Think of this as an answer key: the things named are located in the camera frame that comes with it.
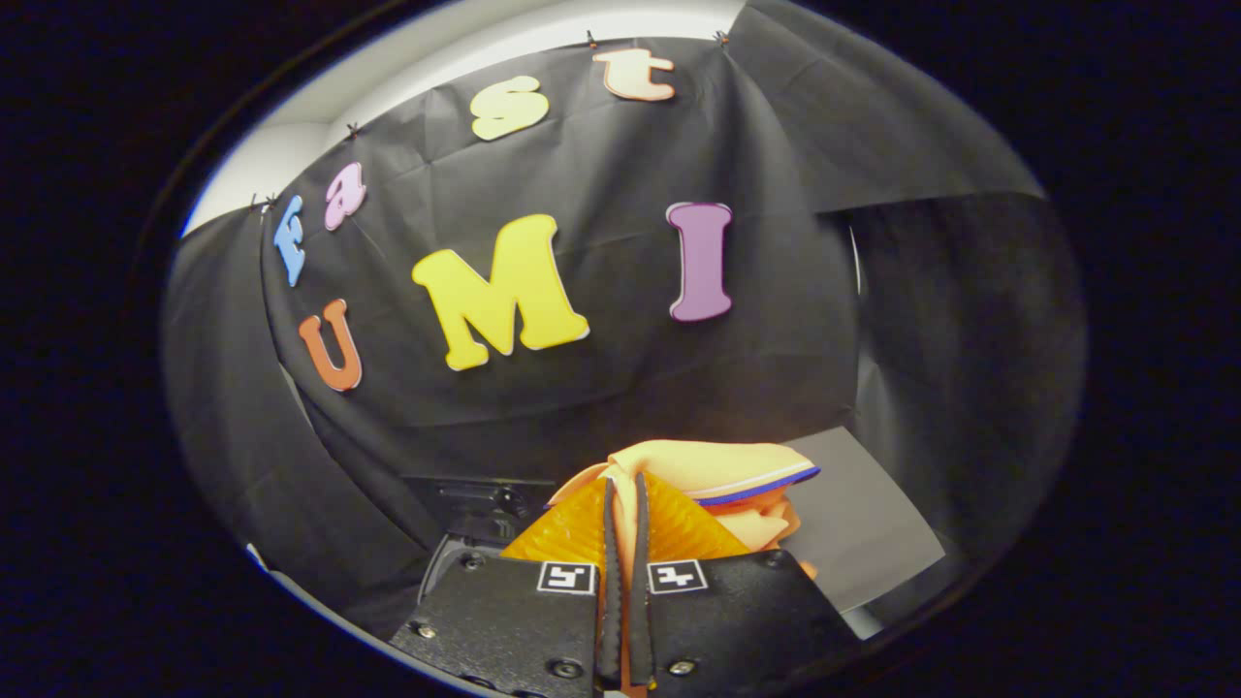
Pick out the white cabinet with dark top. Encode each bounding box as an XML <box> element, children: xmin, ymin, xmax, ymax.
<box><xmin>780</xmin><ymin>427</ymin><xmax>946</xmax><ymax>614</ymax></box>

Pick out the yellow orange garment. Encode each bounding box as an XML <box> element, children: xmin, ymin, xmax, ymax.
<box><xmin>548</xmin><ymin>439</ymin><xmax>821</xmax><ymax>583</ymax></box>

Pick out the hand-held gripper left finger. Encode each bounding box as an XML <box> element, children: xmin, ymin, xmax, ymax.
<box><xmin>388</xmin><ymin>475</ymin><xmax>621</xmax><ymax>694</ymax></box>

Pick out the black backdrop cloth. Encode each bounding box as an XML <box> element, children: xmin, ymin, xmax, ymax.
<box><xmin>163</xmin><ymin>0</ymin><xmax>1087</xmax><ymax>641</ymax></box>

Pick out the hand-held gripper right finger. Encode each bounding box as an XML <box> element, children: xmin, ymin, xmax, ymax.
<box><xmin>630</xmin><ymin>472</ymin><xmax>864</xmax><ymax>691</ymax></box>

